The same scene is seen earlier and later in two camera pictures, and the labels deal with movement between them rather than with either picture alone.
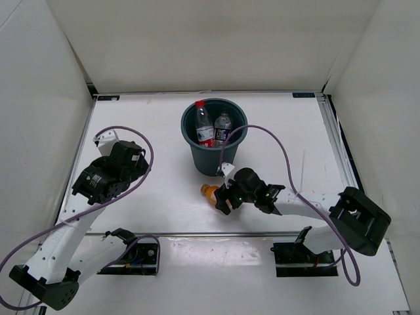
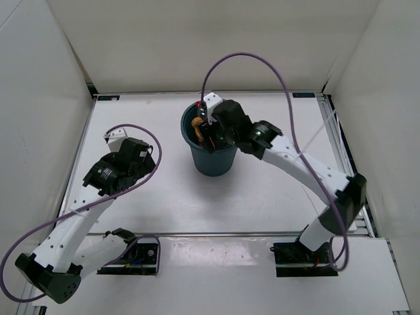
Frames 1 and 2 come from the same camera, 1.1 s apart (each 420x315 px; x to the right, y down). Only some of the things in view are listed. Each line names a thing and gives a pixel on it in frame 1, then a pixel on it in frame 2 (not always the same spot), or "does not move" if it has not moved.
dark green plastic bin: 205,159 does not move
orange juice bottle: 209,191 to 195,122
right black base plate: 296,259 does not move
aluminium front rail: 199,233 does not move
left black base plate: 142,259 does not move
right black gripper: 221,204 to 209,132
